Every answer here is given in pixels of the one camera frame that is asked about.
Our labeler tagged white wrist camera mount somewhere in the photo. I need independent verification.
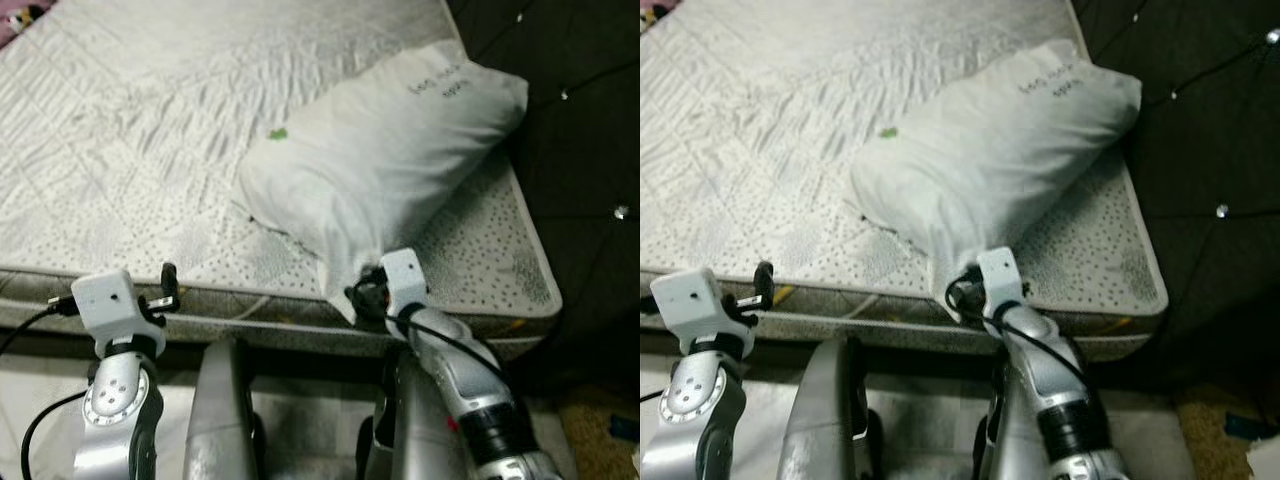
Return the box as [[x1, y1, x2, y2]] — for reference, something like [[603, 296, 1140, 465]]
[[72, 268, 166, 341], [975, 247, 1026, 321], [380, 248, 429, 319], [650, 268, 749, 346]]

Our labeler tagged silver left robot leg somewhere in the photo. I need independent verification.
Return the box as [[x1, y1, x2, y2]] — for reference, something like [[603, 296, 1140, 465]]
[[778, 335, 873, 480], [182, 338, 266, 480]]

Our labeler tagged grey dotted bed base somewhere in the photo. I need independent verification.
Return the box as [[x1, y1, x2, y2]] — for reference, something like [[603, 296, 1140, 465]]
[[640, 295, 1166, 363], [0, 290, 549, 363]]

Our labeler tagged black tufted headboard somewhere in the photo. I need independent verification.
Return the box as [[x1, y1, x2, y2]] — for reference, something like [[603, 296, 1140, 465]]
[[1070, 0, 1280, 391], [445, 0, 641, 401]]

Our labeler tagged silver right robot leg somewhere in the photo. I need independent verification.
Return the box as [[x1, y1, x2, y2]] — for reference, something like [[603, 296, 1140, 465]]
[[970, 355, 1051, 480], [355, 345, 471, 480]]

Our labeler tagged silver robot leg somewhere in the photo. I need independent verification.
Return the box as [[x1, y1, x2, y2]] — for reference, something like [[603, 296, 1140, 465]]
[[355, 345, 471, 480], [970, 355, 1051, 480], [182, 338, 266, 480], [778, 335, 873, 480]]

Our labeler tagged brown floor rug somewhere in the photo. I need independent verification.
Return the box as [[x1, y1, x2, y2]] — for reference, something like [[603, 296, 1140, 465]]
[[1172, 395, 1280, 480], [555, 400, 641, 480]]

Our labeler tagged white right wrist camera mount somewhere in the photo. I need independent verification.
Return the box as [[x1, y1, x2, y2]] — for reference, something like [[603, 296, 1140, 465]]
[[380, 248, 429, 319], [975, 247, 1026, 321]]

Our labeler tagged white flat object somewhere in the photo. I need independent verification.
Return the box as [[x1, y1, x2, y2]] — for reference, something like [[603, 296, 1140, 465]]
[[1245, 440, 1280, 480]]

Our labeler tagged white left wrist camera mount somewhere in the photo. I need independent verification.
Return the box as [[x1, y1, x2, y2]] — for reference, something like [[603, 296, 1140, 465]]
[[650, 268, 749, 346], [72, 268, 166, 341]]

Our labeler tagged grey quilted mattress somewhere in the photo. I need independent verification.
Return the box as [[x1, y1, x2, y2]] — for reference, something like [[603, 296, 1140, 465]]
[[0, 0, 563, 323], [640, 0, 1169, 323]]

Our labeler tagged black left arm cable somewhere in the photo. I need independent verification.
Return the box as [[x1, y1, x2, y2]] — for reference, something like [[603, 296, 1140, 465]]
[[0, 295, 91, 480]]

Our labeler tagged white pillow with green print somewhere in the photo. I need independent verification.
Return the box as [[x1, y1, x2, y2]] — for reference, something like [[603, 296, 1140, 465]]
[[850, 40, 1143, 321], [235, 40, 529, 326]]

